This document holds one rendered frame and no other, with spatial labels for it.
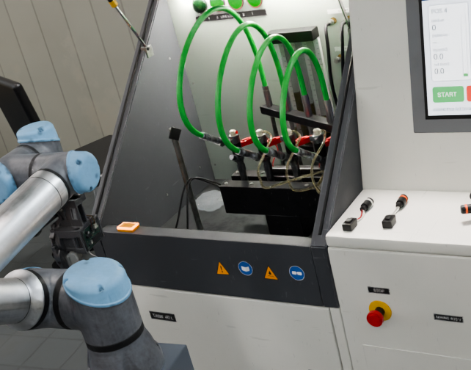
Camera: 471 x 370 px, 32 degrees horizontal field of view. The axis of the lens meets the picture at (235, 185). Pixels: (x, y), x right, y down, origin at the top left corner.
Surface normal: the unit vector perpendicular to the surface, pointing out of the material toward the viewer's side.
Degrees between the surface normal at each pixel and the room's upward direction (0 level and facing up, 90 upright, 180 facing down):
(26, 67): 90
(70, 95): 90
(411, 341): 90
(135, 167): 90
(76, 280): 7
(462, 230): 0
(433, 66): 76
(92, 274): 7
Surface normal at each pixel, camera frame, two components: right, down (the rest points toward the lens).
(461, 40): -0.54, 0.23
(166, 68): 0.84, 0.02
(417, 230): -0.23, -0.89
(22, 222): 0.70, -0.38
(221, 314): -0.49, 0.46
